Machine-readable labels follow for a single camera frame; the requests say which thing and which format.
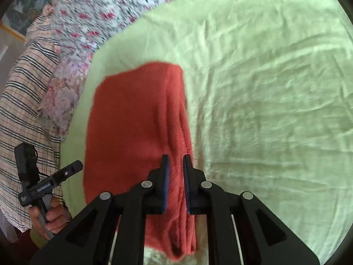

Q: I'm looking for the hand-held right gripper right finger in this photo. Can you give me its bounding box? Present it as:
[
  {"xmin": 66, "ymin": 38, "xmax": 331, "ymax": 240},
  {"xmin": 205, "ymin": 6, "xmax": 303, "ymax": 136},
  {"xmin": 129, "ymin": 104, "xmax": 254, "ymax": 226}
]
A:
[{"xmin": 183, "ymin": 155, "xmax": 321, "ymax": 265}]

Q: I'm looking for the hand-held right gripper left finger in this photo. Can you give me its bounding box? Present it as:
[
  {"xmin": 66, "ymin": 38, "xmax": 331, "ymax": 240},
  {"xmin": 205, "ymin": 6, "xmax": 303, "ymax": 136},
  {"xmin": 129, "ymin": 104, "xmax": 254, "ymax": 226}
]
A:
[{"xmin": 30, "ymin": 155, "xmax": 170, "ymax": 265}]

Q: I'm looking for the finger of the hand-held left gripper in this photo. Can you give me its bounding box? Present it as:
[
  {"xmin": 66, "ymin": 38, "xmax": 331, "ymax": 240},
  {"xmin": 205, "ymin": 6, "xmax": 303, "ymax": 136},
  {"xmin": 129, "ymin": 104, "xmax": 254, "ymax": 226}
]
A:
[{"xmin": 54, "ymin": 161, "xmax": 84, "ymax": 183}]

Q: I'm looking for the orange knit sweater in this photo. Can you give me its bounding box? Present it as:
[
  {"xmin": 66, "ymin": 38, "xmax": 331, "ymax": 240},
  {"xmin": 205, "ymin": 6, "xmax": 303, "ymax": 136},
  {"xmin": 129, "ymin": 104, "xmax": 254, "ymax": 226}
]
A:
[{"xmin": 83, "ymin": 62, "xmax": 199, "ymax": 263}]

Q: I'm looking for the person's left hand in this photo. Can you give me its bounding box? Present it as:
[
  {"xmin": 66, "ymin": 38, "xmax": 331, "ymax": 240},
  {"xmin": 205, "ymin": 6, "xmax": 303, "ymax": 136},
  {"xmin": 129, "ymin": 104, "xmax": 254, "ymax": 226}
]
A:
[{"xmin": 29, "ymin": 195, "xmax": 73, "ymax": 237}]

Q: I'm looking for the pale floral pillow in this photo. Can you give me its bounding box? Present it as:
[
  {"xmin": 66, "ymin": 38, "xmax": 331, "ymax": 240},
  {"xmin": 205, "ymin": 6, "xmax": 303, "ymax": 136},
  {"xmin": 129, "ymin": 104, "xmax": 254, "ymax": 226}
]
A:
[{"xmin": 38, "ymin": 47, "xmax": 94, "ymax": 142}]

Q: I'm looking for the plaid checked cloth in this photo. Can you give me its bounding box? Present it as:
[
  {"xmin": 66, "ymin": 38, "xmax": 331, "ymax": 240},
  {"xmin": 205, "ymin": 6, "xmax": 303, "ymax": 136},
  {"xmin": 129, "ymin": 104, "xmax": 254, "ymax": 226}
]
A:
[{"xmin": 0, "ymin": 13, "xmax": 66, "ymax": 233}]

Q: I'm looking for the light green blanket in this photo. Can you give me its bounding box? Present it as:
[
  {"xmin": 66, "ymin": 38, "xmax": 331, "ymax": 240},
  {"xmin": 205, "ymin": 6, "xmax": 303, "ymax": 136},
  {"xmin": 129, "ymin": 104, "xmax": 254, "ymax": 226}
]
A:
[{"xmin": 28, "ymin": 0, "xmax": 353, "ymax": 265}]

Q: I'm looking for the framed landscape painting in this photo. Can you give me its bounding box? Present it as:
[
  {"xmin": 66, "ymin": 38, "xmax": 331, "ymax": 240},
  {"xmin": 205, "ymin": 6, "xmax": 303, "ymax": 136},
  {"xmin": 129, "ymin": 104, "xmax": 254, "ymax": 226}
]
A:
[{"xmin": 1, "ymin": 0, "xmax": 60, "ymax": 38}]

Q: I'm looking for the rose floral quilt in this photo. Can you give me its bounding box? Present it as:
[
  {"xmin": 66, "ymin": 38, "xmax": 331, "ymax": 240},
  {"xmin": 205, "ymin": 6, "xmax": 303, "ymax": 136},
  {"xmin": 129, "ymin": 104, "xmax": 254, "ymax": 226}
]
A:
[{"xmin": 41, "ymin": 0, "xmax": 320, "ymax": 59}]

